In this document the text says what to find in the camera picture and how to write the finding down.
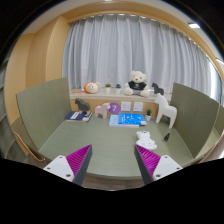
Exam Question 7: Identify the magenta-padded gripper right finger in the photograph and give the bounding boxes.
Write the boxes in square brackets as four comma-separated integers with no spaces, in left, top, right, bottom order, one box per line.
[133,144,184,186]

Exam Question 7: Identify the dark grey horse figurine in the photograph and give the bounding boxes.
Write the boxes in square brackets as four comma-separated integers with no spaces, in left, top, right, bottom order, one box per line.
[74,97,91,113]

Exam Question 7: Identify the small orange-maned plush toy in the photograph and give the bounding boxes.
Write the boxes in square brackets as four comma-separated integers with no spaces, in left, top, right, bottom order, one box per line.
[71,81,102,95]

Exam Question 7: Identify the olive green partition panel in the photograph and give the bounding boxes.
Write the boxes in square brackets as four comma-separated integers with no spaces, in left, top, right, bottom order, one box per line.
[169,82,220,158]
[15,77,73,151]

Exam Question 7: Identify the large white horse figurine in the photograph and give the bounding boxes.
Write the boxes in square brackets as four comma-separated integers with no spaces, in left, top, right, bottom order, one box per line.
[154,92,178,130]

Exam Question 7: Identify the bright blue book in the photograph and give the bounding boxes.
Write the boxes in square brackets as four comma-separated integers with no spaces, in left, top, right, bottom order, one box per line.
[118,112,148,127]

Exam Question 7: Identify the spiky potted plant, white pot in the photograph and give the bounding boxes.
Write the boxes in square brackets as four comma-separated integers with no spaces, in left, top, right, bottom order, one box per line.
[144,108,153,122]

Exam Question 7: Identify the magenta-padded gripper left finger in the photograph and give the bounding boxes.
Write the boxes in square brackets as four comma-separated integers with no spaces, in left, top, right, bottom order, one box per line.
[43,144,94,187]

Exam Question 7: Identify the ceiling light panels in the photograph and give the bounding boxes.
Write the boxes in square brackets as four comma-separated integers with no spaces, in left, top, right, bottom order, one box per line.
[187,21,224,68]

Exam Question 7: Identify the cream teddy bear, black shirt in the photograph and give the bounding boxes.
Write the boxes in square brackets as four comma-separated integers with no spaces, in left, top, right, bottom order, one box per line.
[123,70,151,98]

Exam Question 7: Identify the pink horse figurine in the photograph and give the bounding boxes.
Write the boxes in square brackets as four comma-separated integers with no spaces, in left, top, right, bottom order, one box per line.
[94,102,111,120]

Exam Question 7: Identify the dark navy book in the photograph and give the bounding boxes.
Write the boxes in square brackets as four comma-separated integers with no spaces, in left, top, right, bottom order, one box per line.
[64,110,93,123]

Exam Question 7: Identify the light blue book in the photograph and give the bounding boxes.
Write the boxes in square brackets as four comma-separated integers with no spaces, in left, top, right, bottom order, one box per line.
[108,114,140,129]

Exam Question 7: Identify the black horse figurine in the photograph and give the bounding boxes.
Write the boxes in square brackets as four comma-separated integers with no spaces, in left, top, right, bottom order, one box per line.
[151,82,165,96]

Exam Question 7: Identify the purple round number sign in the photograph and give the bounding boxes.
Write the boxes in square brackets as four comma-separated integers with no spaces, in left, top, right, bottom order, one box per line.
[108,101,122,115]

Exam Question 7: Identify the white bear-shaped power strip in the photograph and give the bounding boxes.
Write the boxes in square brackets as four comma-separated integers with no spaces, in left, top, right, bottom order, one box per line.
[135,130,158,152]

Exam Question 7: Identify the grey-white curtain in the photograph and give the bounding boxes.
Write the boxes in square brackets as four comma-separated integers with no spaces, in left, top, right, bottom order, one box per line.
[62,13,214,96]

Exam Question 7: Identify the wooden window ledge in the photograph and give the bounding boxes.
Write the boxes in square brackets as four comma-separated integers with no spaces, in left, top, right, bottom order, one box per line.
[69,88,173,118]

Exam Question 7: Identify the white wall socket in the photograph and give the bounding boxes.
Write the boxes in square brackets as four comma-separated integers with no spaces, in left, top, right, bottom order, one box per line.
[120,101,132,112]
[132,101,144,113]

